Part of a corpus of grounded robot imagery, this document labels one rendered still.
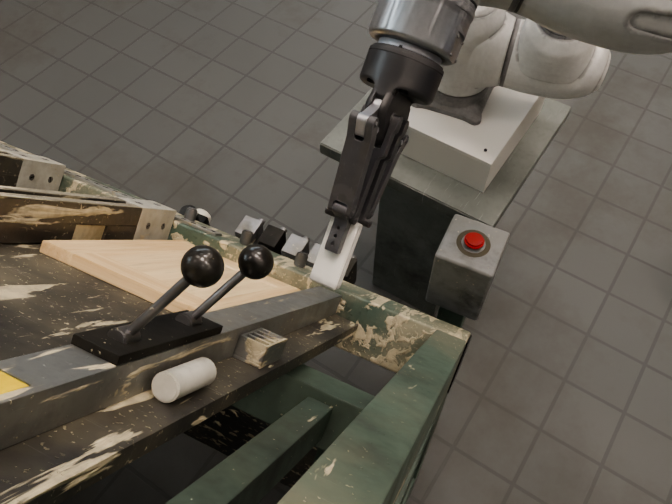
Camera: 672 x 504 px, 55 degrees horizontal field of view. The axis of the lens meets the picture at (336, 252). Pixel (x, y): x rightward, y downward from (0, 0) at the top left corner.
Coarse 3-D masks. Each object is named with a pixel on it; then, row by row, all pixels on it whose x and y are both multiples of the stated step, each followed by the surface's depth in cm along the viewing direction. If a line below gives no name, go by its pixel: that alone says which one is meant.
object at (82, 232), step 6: (78, 228) 107; (84, 228) 109; (90, 228) 110; (96, 228) 112; (102, 228) 113; (78, 234) 108; (84, 234) 109; (90, 234) 111; (96, 234) 112; (102, 234) 114
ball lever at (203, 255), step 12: (192, 252) 56; (204, 252) 56; (216, 252) 57; (192, 264) 55; (204, 264) 55; (216, 264) 56; (192, 276) 55; (204, 276) 55; (216, 276) 56; (180, 288) 57; (168, 300) 58; (144, 312) 58; (156, 312) 58; (132, 324) 59; (144, 324) 59; (108, 336) 58; (120, 336) 58; (132, 336) 59
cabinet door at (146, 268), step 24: (48, 240) 96; (72, 240) 101; (96, 240) 107; (120, 240) 113; (144, 240) 120; (168, 240) 129; (72, 264) 94; (96, 264) 93; (120, 264) 97; (144, 264) 104; (168, 264) 110; (120, 288) 92; (144, 288) 91; (168, 288) 94; (192, 288) 100; (216, 288) 105; (240, 288) 111; (264, 288) 118; (288, 288) 124
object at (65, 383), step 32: (320, 288) 124; (224, 320) 80; (256, 320) 85; (288, 320) 98; (64, 352) 54; (160, 352) 62; (192, 352) 69; (224, 352) 78; (32, 384) 47; (64, 384) 49; (96, 384) 53; (128, 384) 58; (0, 416) 43; (32, 416) 47; (64, 416) 50; (0, 448) 44
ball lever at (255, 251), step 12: (252, 252) 67; (264, 252) 67; (240, 264) 67; (252, 264) 67; (264, 264) 67; (240, 276) 69; (252, 276) 68; (264, 276) 68; (228, 288) 69; (216, 300) 70; (192, 312) 70; (204, 312) 70; (192, 324) 70
